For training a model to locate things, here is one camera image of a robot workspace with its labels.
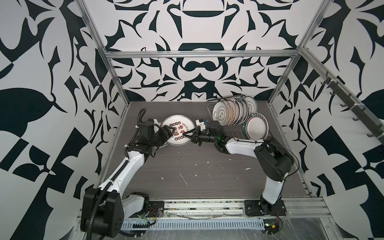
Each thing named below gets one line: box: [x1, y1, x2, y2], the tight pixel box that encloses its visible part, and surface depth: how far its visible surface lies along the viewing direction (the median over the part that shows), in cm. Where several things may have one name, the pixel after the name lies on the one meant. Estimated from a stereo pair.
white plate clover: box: [212, 101, 230, 126], surface depth 104 cm
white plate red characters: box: [161, 115, 195, 146], surface depth 87 cm
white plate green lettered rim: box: [242, 112, 269, 140], surface depth 96 cm
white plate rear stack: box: [244, 96, 258, 115], surface depth 104 cm
